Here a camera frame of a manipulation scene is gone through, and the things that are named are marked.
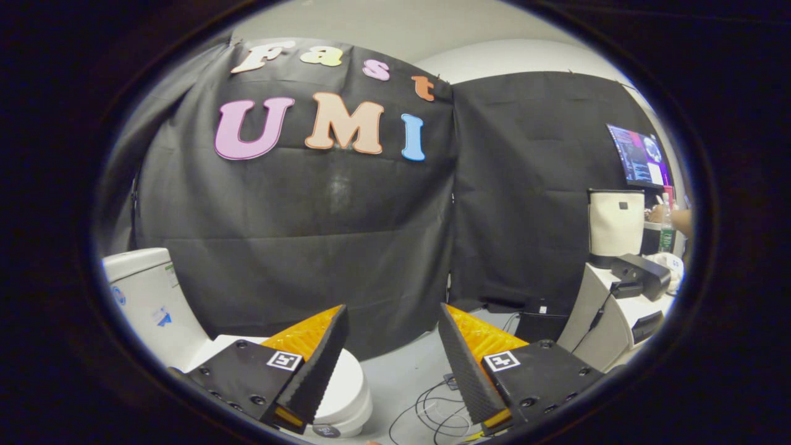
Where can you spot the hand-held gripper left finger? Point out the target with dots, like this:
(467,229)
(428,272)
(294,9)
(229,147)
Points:
(318,368)

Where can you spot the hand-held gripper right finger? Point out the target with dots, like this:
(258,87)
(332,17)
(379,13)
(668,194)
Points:
(466,371)

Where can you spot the white toilet lid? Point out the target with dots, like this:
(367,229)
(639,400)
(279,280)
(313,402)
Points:
(347,389)

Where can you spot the white toilet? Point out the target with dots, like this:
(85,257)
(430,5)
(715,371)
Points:
(148,296)

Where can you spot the black box on floor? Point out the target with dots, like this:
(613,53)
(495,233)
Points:
(541,321)

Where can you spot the black backdrop cloth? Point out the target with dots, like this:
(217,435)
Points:
(346,222)

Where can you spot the white cabinet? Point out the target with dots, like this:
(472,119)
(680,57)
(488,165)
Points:
(609,327)

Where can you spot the black device on cabinet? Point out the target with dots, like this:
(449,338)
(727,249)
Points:
(642,275)

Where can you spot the cream bag with black base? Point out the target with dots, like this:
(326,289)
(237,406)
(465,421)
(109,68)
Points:
(615,222)

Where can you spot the computer monitor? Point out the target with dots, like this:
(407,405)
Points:
(639,157)

